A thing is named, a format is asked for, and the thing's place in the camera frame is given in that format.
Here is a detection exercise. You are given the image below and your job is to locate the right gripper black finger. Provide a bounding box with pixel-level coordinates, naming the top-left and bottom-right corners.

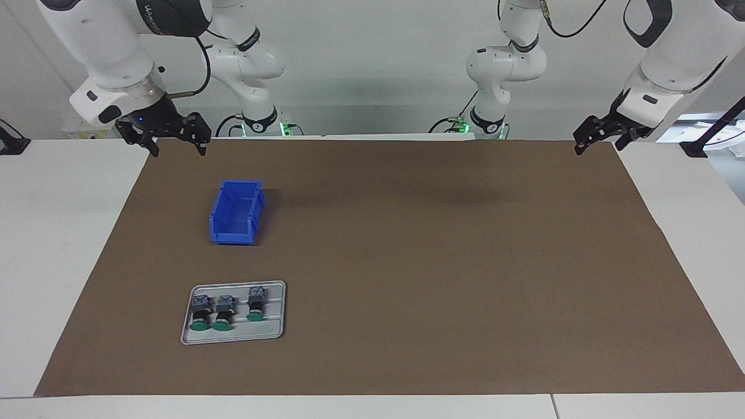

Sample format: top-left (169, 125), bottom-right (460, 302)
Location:
top-left (115, 119), bottom-right (160, 158)
top-left (179, 112), bottom-right (212, 157)

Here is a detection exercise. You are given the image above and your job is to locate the green push button switch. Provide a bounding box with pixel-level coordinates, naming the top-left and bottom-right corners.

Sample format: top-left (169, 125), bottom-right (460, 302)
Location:
top-left (189, 294), bottom-right (212, 334)
top-left (212, 294), bottom-right (237, 333)
top-left (245, 286), bottom-right (269, 322)

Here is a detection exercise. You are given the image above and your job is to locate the black angled stand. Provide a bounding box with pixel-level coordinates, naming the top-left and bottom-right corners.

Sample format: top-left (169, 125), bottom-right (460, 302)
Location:
top-left (679, 95), bottom-right (745, 159)

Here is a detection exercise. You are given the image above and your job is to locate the blue plastic storage bin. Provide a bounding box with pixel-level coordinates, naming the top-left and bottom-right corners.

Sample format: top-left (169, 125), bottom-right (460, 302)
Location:
top-left (208, 179), bottom-right (266, 246)

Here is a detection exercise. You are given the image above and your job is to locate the black table clamp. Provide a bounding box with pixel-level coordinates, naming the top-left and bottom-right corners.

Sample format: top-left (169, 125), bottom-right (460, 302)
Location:
top-left (0, 119), bottom-right (31, 156)

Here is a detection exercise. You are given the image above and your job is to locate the grey metal tray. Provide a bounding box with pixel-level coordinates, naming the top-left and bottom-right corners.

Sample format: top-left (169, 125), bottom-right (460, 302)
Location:
top-left (180, 280), bottom-right (287, 346)

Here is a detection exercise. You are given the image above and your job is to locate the brown paper table mat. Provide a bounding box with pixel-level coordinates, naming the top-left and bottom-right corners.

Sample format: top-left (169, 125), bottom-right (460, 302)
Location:
top-left (34, 138), bottom-right (745, 397)

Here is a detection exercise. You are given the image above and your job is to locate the black base cable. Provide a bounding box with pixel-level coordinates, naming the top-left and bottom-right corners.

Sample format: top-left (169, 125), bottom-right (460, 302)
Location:
top-left (428, 90), bottom-right (480, 134)
top-left (215, 113), bottom-right (246, 139)

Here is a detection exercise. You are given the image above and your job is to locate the white wall socket box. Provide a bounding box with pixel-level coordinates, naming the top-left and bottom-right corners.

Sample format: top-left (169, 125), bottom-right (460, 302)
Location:
top-left (62, 119), bottom-right (124, 141)

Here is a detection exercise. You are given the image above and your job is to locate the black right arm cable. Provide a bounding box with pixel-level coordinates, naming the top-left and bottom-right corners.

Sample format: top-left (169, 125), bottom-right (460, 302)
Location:
top-left (165, 34), bottom-right (212, 98)

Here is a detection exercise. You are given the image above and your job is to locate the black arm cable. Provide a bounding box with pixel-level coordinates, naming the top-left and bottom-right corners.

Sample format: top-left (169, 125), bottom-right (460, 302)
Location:
top-left (165, 34), bottom-right (212, 98)
top-left (541, 0), bottom-right (609, 40)

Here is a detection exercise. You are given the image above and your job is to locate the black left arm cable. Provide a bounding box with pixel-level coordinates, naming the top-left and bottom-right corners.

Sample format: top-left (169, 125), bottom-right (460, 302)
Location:
top-left (541, 0), bottom-right (609, 40)

